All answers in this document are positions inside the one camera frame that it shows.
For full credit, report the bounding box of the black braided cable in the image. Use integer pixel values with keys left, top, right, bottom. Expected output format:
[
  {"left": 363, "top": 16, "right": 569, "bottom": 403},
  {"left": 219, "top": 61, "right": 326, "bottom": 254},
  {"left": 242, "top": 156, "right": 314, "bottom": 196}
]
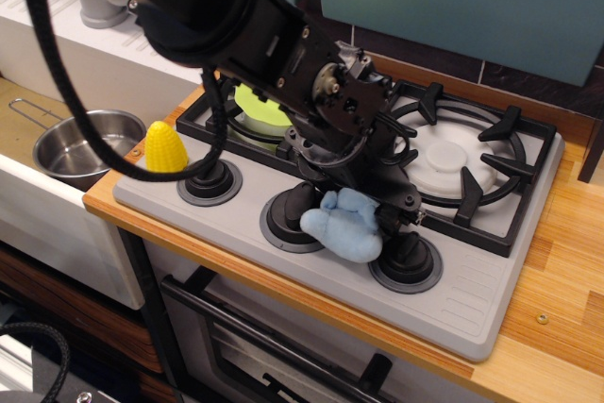
[{"left": 0, "top": 322, "right": 72, "bottom": 403}]

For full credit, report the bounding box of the black left stove knob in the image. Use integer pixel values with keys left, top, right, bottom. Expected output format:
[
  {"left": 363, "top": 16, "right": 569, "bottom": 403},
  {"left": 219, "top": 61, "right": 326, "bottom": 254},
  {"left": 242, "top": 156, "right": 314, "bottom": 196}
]
[{"left": 176, "top": 160, "right": 243, "bottom": 208}]

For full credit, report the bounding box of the black right burner grate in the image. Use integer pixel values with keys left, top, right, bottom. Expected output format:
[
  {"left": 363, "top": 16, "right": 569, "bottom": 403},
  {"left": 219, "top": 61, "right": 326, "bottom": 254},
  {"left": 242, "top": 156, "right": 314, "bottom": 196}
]
[{"left": 391, "top": 81, "right": 558, "bottom": 257}]

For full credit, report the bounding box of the white toy sink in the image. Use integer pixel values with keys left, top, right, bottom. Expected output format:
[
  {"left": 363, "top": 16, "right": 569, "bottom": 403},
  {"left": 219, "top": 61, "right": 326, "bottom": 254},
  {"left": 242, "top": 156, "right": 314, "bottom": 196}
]
[{"left": 1, "top": 0, "right": 227, "bottom": 310}]

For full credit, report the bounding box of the black left burner grate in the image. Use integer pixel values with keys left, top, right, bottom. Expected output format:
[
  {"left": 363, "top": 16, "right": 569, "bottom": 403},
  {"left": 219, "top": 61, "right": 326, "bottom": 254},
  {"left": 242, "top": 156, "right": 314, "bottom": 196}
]
[{"left": 176, "top": 76, "right": 301, "bottom": 176}]

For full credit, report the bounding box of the grey toy stove top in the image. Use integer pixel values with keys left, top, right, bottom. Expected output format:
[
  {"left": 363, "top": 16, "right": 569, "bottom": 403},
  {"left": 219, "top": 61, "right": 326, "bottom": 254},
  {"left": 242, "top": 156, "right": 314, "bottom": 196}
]
[{"left": 111, "top": 37, "right": 566, "bottom": 364}]

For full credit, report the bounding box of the yellow toy corn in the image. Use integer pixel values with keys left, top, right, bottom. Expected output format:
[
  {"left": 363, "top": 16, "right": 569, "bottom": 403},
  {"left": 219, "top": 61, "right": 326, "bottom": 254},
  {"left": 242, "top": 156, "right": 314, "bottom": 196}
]
[{"left": 145, "top": 121, "right": 189, "bottom": 173}]

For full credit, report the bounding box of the steel pot with handle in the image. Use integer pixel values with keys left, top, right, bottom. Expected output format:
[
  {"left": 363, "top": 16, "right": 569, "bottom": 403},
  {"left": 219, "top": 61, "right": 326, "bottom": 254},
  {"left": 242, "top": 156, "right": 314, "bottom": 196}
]
[{"left": 8, "top": 98, "right": 146, "bottom": 192}]

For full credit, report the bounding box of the black burner grate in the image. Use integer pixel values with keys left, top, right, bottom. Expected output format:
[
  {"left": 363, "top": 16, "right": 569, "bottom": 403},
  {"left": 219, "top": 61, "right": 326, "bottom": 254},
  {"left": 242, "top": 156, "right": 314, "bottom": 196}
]
[
  {"left": 391, "top": 81, "right": 558, "bottom": 257},
  {"left": 176, "top": 76, "right": 301, "bottom": 176}
]

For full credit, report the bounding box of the toy oven door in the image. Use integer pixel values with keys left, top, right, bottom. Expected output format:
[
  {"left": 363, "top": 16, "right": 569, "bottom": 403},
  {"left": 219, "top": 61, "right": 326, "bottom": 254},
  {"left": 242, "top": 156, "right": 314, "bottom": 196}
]
[{"left": 159, "top": 267, "right": 480, "bottom": 402}]

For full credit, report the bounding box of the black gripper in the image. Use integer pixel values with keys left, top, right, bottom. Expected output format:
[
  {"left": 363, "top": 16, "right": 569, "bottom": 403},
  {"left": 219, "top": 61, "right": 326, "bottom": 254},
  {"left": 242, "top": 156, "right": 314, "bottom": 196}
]
[{"left": 285, "top": 111, "right": 425, "bottom": 236}]

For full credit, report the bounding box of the black middle stove knob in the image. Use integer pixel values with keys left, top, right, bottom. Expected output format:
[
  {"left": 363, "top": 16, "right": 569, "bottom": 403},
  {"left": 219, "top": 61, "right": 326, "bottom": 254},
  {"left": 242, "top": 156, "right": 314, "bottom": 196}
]
[{"left": 260, "top": 182, "right": 324, "bottom": 254}]

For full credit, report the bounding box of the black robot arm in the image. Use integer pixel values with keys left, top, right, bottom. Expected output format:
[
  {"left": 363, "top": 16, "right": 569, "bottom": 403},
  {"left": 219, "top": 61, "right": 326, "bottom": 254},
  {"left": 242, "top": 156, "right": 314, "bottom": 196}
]
[{"left": 136, "top": 0, "right": 423, "bottom": 233}]

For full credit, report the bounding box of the green plastic plate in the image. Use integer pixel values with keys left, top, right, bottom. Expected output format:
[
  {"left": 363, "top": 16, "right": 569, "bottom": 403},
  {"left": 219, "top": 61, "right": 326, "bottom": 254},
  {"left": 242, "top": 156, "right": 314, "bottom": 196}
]
[{"left": 234, "top": 84, "right": 292, "bottom": 126}]

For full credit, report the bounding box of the light blue stuffed hippo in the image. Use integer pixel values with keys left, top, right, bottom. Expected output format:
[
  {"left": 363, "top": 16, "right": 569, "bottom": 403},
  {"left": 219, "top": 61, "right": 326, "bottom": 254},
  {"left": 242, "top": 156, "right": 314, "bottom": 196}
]
[{"left": 300, "top": 188, "right": 383, "bottom": 263}]

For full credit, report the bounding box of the black right stove knob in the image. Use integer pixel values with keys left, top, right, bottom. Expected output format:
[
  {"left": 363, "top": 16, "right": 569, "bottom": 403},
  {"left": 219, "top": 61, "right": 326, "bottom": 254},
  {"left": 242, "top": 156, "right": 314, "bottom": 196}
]
[{"left": 369, "top": 232, "right": 444, "bottom": 294}]

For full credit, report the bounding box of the black stove knob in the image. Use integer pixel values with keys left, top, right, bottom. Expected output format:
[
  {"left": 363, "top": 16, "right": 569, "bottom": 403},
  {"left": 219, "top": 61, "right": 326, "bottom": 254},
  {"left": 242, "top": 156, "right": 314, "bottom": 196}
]
[
  {"left": 260, "top": 182, "right": 324, "bottom": 254},
  {"left": 369, "top": 232, "right": 444, "bottom": 294},
  {"left": 176, "top": 160, "right": 243, "bottom": 208}
]

